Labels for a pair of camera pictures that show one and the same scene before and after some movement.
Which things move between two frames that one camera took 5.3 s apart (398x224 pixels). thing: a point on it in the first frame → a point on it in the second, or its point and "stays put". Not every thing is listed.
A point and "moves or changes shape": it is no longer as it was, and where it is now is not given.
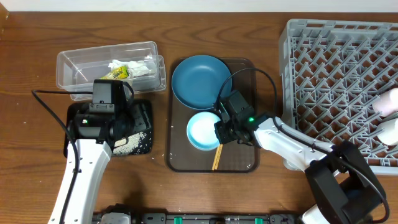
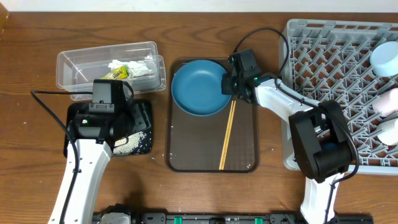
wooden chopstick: x=217 y=158 moves or changes shape
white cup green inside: x=390 y=135 stays put
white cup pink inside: x=387 y=102 stays put
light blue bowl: x=201 y=131 → x=384 y=59
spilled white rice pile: x=125 y=145 stays put
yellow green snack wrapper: x=120 y=73 stays put
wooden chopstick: x=217 y=157 → x=228 y=135
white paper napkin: x=136 y=68 stays put
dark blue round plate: x=198 y=79 moves or changes shape
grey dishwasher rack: x=331 y=72 stays put
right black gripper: x=224 y=137 → x=227 y=88
